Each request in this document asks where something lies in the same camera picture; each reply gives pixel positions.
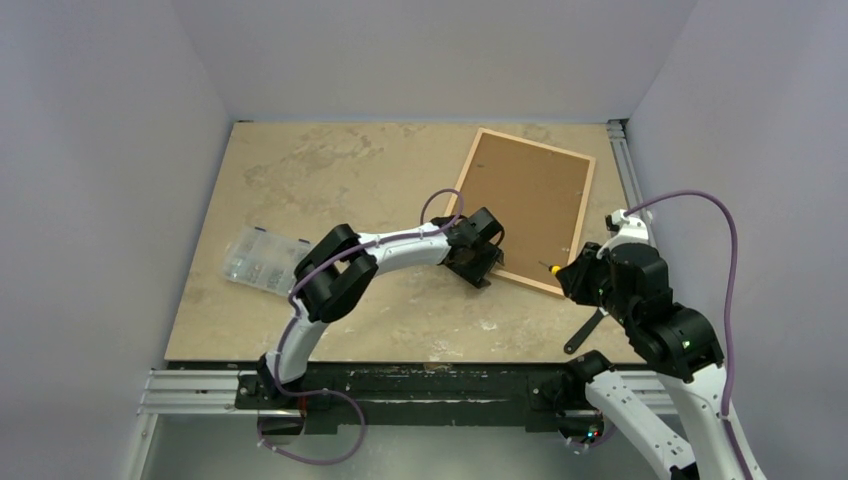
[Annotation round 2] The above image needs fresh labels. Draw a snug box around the aluminium side rail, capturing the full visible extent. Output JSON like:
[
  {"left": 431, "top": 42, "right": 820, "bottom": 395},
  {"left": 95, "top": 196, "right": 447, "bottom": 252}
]
[{"left": 606, "top": 120, "right": 644, "bottom": 207}]

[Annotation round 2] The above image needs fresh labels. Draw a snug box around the aluminium front rail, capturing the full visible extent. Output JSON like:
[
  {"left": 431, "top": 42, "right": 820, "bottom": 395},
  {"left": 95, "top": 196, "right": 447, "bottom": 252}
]
[{"left": 136, "top": 370, "right": 676, "bottom": 415}]

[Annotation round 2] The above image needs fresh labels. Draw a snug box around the wooden picture frame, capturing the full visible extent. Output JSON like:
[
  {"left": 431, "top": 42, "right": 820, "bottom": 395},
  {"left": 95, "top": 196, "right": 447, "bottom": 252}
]
[{"left": 455, "top": 128, "right": 596, "bottom": 298}]

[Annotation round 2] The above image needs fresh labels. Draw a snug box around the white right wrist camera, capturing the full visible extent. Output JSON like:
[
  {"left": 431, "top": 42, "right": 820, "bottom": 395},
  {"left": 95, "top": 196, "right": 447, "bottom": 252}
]
[{"left": 596, "top": 209, "right": 651, "bottom": 259}]

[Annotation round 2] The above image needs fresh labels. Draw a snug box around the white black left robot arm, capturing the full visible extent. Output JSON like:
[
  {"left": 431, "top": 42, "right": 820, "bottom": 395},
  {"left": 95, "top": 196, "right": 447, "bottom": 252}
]
[{"left": 257, "top": 207, "right": 505, "bottom": 409}]

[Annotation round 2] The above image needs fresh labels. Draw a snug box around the clear plastic screw box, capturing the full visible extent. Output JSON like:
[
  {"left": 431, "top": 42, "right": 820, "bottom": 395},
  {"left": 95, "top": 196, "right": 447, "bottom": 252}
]
[{"left": 221, "top": 226, "right": 311, "bottom": 297}]

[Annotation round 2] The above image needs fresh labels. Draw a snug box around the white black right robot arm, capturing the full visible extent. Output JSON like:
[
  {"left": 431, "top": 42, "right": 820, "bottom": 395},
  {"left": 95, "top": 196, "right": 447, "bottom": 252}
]
[{"left": 550, "top": 242, "right": 765, "bottom": 479}]

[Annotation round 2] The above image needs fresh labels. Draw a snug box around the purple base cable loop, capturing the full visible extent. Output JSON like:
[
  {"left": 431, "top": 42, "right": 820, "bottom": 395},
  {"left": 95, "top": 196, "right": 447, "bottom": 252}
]
[{"left": 256, "top": 389, "right": 367, "bottom": 467}]

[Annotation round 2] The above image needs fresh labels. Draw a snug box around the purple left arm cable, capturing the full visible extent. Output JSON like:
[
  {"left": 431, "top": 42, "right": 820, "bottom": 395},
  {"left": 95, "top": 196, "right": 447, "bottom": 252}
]
[{"left": 271, "top": 188, "right": 466, "bottom": 399}]

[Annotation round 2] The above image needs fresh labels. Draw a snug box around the yellow handled screwdriver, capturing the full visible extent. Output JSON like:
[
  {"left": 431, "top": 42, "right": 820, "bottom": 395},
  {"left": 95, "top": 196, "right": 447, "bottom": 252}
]
[{"left": 539, "top": 261, "right": 563, "bottom": 275}]

